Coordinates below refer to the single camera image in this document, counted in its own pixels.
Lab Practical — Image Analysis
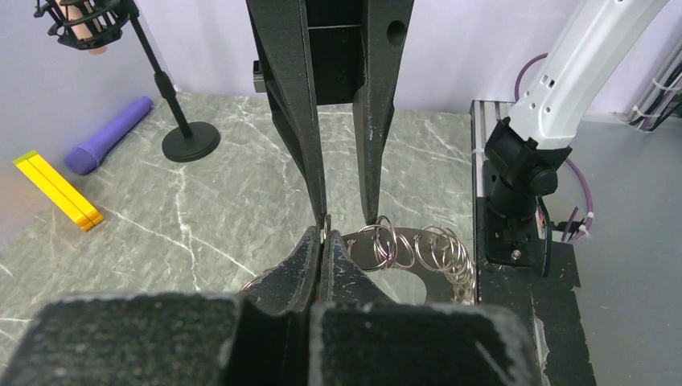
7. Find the yellow toy block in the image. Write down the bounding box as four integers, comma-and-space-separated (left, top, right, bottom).
13, 151, 104, 232

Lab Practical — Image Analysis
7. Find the metal disc with keyrings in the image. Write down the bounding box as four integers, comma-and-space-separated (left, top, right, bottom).
242, 215, 478, 306

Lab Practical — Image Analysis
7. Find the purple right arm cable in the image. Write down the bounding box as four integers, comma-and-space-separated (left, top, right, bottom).
514, 51, 595, 244

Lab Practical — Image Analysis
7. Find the beige microphone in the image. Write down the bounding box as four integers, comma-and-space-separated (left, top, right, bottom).
55, 1, 107, 55

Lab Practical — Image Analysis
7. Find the aluminium table frame rail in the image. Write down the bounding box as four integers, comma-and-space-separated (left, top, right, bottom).
468, 100, 516, 201

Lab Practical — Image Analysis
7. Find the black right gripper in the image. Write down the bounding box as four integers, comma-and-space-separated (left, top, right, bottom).
247, 0, 414, 224

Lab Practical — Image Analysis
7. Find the black right microphone stand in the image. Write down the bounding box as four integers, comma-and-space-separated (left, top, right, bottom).
32, 0, 222, 163

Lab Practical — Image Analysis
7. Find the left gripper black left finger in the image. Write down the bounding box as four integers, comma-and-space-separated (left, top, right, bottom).
1, 227, 321, 385

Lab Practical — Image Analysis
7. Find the purple cylinder toy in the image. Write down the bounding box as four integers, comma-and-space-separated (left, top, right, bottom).
64, 96, 154, 175

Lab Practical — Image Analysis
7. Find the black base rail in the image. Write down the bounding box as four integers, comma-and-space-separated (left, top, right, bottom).
473, 198, 597, 385

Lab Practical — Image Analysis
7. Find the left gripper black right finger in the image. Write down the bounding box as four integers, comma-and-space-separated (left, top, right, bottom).
311, 231, 541, 385

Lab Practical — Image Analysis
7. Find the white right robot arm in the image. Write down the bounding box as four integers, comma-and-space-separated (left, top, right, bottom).
246, 1, 665, 226

